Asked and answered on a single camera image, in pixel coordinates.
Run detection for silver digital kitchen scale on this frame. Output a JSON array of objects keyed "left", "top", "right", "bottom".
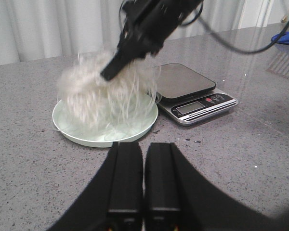
[{"left": 155, "top": 63, "right": 238, "bottom": 126}]

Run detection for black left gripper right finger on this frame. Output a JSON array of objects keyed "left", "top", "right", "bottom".
[{"left": 144, "top": 143, "right": 289, "bottom": 231}]

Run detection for blue object at table edge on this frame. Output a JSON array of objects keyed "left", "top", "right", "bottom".
[{"left": 271, "top": 31, "right": 289, "bottom": 45}]

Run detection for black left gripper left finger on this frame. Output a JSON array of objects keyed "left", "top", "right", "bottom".
[{"left": 49, "top": 142, "right": 143, "bottom": 231}]

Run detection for light green round plate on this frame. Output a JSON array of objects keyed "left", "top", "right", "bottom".
[{"left": 52, "top": 101, "right": 158, "bottom": 148}]

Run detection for white pleated curtain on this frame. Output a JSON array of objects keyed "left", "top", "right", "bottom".
[{"left": 0, "top": 0, "right": 289, "bottom": 65}]

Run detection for white vermicelli bundle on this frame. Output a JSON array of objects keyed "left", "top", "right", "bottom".
[{"left": 57, "top": 51, "right": 158, "bottom": 125}]

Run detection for black cable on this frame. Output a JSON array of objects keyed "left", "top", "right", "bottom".
[{"left": 178, "top": 0, "right": 289, "bottom": 54}]

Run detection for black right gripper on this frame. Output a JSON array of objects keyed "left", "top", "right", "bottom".
[{"left": 101, "top": 0, "right": 203, "bottom": 81}]

